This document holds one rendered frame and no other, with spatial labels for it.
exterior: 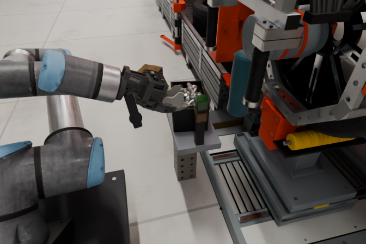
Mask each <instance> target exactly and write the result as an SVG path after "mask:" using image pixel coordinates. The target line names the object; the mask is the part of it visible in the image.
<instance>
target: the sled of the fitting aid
mask: <svg viewBox="0 0 366 244"><path fill-rule="evenodd" d="M258 133H259V130H254V131H247V132H241V133H236V134H235V137H234V145H235V147H236V149H237V150H238V152H239V154H240V156H241V158H242V160H243V162H244V163H245V165H246V167H247V169H248V171H249V173H250V175H251V176H252V178H253V180H254V182H255V184H256V186H257V188H258V189H259V191H260V193H261V195H262V197H263V199H264V201H265V203H266V204H267V206H268V208H269V209H270V211H271V213H272V216H273V217H274V219H275V221H276V223H277V224H278V226H280V225H284V224H288V223H293V222H297V221H302V220H305V219H309V218H313V217H318V216H322V215H327V214H331V213H334V212H339V211H343V210H347V209H351V208H352V207H353V206H354V204H355V203H356V201H357V200H358V198H357V197H356V196H354V198H351V199H347V200H342V201H339V202H335V203H330V204H326V205H321V206H316V207H313V208H308V209H304V210H300V211H295V212H289V210H288V208H287V207H286V205H285V204H284V202H283V200H282V198H281V197H280V195H279V194H278V192H277V190H276V189H275V187H274V185H273V183H272V182H271V180H270V179H269V177H268V176H267V174H266V172H265V171H264V169H263V167H262V165H261V164H260V162H259V160H258V159H257V157H256V156H255V154H254V152H253V150H252V149H251V147H250V146H249V144H248V141H249V138H250V137H256V136H259V134H258Z"/></svg>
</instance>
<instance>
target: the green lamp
mask: <svg viewBox="0 0 366 244"><path fill-rule="evenodd" d="M208 104H209V101H208V99H207V97H206V95H205V94H204V95H196V96H194V106H195V108H196V110H197V111H203V110H207V109H208Z"/></svg>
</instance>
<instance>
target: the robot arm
mask: <svg viewBox="0 0 366 244"><path fill-rule="evenodd" d="M168 87H169V85H168V84H167V82H166V80H165V78H164V76H163V73H162V72H158V71H154V70H150V69H146V68H145V69H144V70H143V71H142V72H138V71H133V70H130V67H129V66H126V65H124V67H123V69H122V72H121V70H120V68H118V67H115V66H111V65H107V64H103V63H99V62H95V61H92V60H88V59H84V58H80V57H76V56H72V54H71V52H70V51H69V50H68V49H62V48H16V49H13V50H10V51H8V52H7V53H6V54H5V55H4V57H3V59H2V60H0V99H10V98H19V97H34V96H46V104H47V116H48V126H49V133H50V134H49V135H48V136H47V137H46V139H45V141H44V145H41V146H36V147H33V146H32V145H33V143H32V142H31V141H23V142H16V143H11V144H6V145H0V244H43V243H44V242H45V241H46V240H47V239H48V238H49V237H50V231H49V227H48V225H47V223H46V221H45V220H44V218H43V216H42V214H41V213H40V211H39V205H38V200H39V199H44V198H48V197H53V196H57V195H60V194H64V193H69V192H73V191H78V190H82V189H85V188H90V187H93V186H96V185H99V184H101V183H102V182H103V181H104V178H105V154H104V148H103V142H102V139H101V138H100V137H95V138H93V135H92V133H91V132H90V131H89V130H87V129H85V128H84V123H83V119H82V115H81V110H80V106H79V103H78V98H77V97H83V98H87V99H93V100H98V101H103V102H109V103H112V102H114V101H115V100H119V101H120V100H121V99H122V98H123V96H124V99H125V102H126V105H127V109H128V111H129V114H130V115H129V121H130V123H132V124H133V127H134V128H135V129H136V128H139V127H142V126H143V125H142V115H141V114H140V113H139V111H138V108H137V105H140V106H142V107H143V108H146V109H149V110H152V111H157V112H160V113H173V112H176V111H180V110H183V109H185V108H187V107H188V104H187V103H185V102H184V101H183V100H184V93H183V92H180V90H181V88H180V86H178V85H175V86H173V87H172V88H171V89H170V90H168Z"/></svg>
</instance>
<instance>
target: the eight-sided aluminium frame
mask: <svg viewBox="0 0 366 244"><path fill-rule="evenodd" d="M365 3H366V0H365ZM365 84H366V44H365V46H364V49H363V51H362V53H361V55H360V57H359V59H358V62H357V64H356V66H355V68H354V70H353V72H352V74H351V77H350V79H349V81H348V83H347V85H346V87H345V89H344V92H343V94H342V96H341V98H340V100H339V102H338V104H336V105H330V106H326V107H320V108H316V109H311V110H307V109H306V108H305V107H304V105H303V104H301V103H300V102H299V101H298V99H297V98H295V97H294V96H293V95H292V93H291V92H289V91H288V90H287V89H286V88H285V87H284V86H283V85H282V84H281V83H280V81H279V79H278V74H277V69H276V64H275V60H269V61H268V62H267V67H266V72H265V77H264V81H263V86H262V89H261V90H262V91H263V93H264V94H265V93H266V95H267V96H268V98H269V99H270V100H271V101H272V102H273V104H274V105H275V106H276V107H277V108H278V109H279V110H280V112H281V113H282V114H283V115H284V116H285V117H286V118H287V121H288V122H290V123H291V124H292V126H296V125H297V126H300V125H307V124H313V123H320V122H326V121H334V120H336V121H340V120H346V119H352V118H359V117H362V116H366V95H364V94H363V93H362V90H363V88H364V86H365Z"/></svg>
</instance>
